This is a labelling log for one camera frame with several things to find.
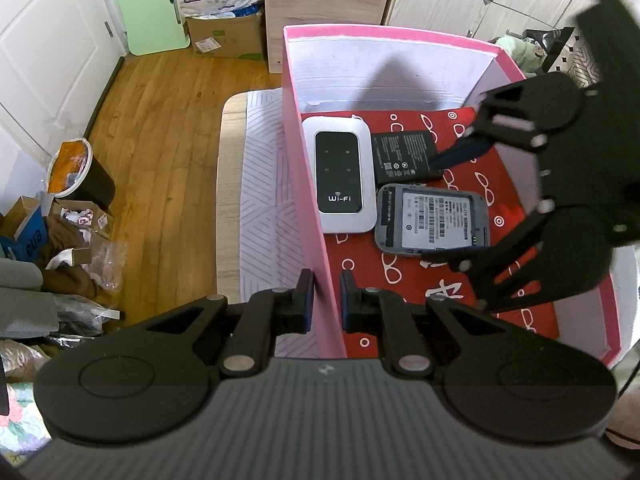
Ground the pink cardboard box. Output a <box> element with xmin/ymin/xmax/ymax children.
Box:
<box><xmin>281</xmin><ymin>23</ymin><xmax>626</xmax><ymax>368</ymax></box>

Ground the white pocket router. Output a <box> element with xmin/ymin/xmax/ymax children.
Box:
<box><xmin>301</xmin><ymin>115</ymin><xmax>377</xmax><ymax>235</ymax></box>

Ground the clear plastic bag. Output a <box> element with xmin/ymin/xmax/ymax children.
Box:
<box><xmin>84</xmin><ymin>236</ymin><xmax>129</xmax><ymax>295</ymax></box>

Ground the green folding board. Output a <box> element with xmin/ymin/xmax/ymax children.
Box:
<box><xmin>106</xmin><ymin>0</ymin><xmax>192</xmax><ymax>56</ymax></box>

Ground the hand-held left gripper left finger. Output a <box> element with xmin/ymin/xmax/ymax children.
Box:
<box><xmin>142</xmin><ymin>269</ymin><xmax>316</xmax><ymax>378</ymax></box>

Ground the grey labelled router cover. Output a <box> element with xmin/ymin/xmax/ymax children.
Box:
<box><xmin>374</xmin><ymin>183</ymin><xmax>491</xmax><ymax>259</ymax></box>

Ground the black and white patterned bag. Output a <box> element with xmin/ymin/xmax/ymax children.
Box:
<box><xmin>544</xmin><ymin>26</ymin><xmax>607</xmax><ymax>92</ymax></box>

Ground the black battery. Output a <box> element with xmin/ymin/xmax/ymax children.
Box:
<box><xmin>370</xmin><ymin>130</ymin><xmax>446</xmax><ymax>186</ymax></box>

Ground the white patterned table mat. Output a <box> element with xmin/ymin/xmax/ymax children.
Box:
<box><xmin>240</xmin><ymin>87</ymin><xmax>321</xmax><ymax>361</ymax></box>

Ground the pale green cloth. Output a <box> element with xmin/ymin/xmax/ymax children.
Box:
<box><xmin>492</xmin><ymin>34</ymin><xmax>547</xmax><ymax>79</ymax></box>

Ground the blue cardboard box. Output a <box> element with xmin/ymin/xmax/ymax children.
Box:
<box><xmin>0</xmin><ymin>199</ymin><xmax>49</xmax><ymax>264</ymax></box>

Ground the white door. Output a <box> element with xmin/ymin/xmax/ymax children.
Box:
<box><xmin>0</xmin><ymin>0</ymin><xmax>127</xmax><ymax>141</ymax></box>

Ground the floral cloth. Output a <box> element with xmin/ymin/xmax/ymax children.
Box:
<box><xmin>0</xmin><ymin>381</ymin><xmax>56</xmax><ymax>463</ymax></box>

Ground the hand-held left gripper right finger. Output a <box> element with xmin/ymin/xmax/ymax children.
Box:
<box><xmin>340</xmin><ymin>270</ymin><xmax>507</xmax><ymax>381</ymax></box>

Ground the brown cardboard box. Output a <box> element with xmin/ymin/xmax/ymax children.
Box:
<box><xmin>184</xmin><ymin>9</ymin><xmax>267</xmax><ymax>62</ymax></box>

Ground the black trash bin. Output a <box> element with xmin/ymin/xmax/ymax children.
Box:
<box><xmin>46</xmin><ymin>139</ymin><xmax>117</xmax><ymax>212</ymax></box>

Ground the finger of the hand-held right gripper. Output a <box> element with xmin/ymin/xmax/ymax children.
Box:
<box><xmin>428</xmin><ymin>71</ymin><xmax>587</xmax><ymax>175</ymax></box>
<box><xmin>420</xmin><ymin>204</ymin><xmax>617</xmax><ymax>313</ymax></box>

